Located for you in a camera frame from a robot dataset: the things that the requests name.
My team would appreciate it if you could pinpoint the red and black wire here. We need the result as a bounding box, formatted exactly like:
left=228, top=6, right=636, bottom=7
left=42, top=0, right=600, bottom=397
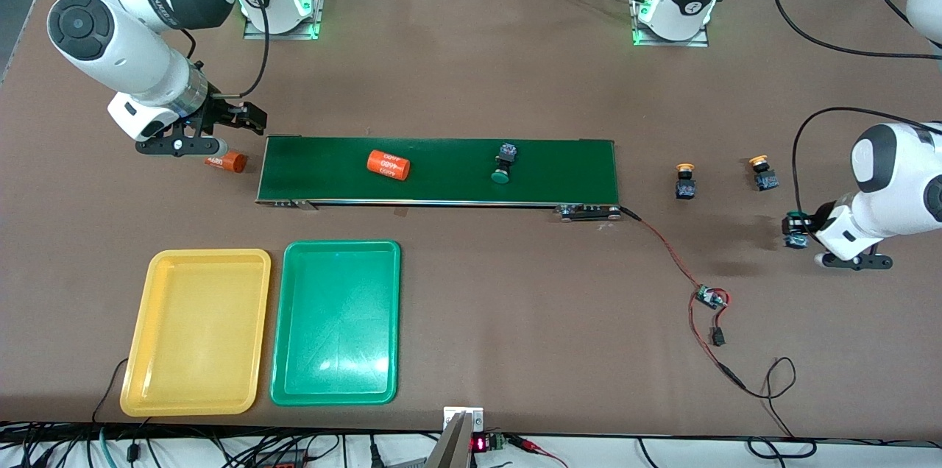
left=620, top=206, right=706, bottom=292

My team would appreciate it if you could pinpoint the green conveyor belt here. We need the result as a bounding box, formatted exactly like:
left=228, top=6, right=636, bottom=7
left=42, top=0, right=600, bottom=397
left=255, top=135, right=623, bottom=223

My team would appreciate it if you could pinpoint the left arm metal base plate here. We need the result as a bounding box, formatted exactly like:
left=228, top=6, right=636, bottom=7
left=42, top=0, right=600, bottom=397
left=628, top=0, right=711, bottom=48

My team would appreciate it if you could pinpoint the green push button switch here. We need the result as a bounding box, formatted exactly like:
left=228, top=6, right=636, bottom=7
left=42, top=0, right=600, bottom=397
left=782, top=212, right=810, bottom=249
left=491, top=143, right=520, bottom=185

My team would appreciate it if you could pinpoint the small green circuit board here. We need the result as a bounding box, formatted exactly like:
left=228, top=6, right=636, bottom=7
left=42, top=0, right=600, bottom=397
left=695, top=286, right=731, bottom=311

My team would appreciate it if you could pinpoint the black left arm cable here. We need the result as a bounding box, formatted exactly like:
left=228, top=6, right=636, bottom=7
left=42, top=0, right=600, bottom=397
left=771, top=0, right=942, bottom=213

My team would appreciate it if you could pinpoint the thin black edge cable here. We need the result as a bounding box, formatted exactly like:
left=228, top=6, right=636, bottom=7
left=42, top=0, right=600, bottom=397
left=91, top=358, right=152, bottom=426

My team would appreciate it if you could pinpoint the yellow plastic tray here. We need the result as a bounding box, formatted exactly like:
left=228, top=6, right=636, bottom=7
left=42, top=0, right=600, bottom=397
left=120, top=249, right=272, bottom=417

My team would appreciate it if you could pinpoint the orange cylinder with white print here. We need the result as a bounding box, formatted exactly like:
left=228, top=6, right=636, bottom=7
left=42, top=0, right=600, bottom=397
left=205, top=152, right=248, bottom=174
left=366, top=149, right=411, bottom=182

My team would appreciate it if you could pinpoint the thin red wire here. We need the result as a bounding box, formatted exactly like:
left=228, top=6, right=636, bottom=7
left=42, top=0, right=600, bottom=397
left=688, top=291, right=748, bottom=390

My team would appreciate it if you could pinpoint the thin black looped cable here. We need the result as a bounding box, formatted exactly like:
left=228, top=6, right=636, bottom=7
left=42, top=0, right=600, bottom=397
left=740, top=356, right=819, bottom=459

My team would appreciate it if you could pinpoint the small metal bracket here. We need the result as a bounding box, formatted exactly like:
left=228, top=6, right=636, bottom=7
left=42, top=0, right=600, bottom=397
left=443, top=406, right=484, bottom=433

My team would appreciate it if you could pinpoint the green plastic tray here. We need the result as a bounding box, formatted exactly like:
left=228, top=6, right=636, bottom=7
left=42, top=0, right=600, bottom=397
left=269, top=240, right=402, bottom=407

